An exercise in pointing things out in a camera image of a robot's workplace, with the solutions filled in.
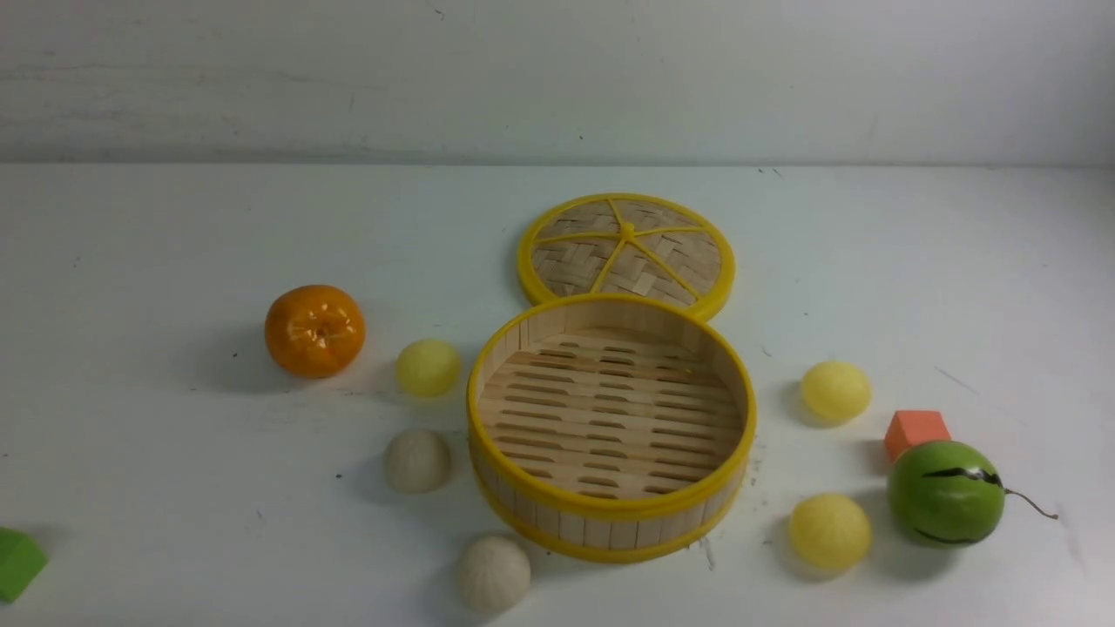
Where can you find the yellow bun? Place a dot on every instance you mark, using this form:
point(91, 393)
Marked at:
point(835, 392)
point(427, 368)
point(829, 532)

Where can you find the white bun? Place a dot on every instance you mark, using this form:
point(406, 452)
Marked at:
point(416, 462)
point(493, 574)

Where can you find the white bun bottom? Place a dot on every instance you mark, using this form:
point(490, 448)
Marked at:
point(493, 574)

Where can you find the woven bamboo steamer lid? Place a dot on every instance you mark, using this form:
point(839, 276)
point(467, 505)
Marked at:
point(627, 243)

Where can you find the bamboo steamer tray yellow rim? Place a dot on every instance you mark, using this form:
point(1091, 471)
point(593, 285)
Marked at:
point(610, 428)

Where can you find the orange toy tangerine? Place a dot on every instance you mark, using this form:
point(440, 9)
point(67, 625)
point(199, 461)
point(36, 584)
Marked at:
point(314, 331)

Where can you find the orange cube block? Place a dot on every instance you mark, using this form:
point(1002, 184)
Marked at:
point(913, 427)

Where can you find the green toy watermelon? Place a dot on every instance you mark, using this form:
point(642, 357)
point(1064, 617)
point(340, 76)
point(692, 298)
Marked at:
point(948, 494)

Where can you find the green block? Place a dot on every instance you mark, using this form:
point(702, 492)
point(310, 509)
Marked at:
point(21, 561)

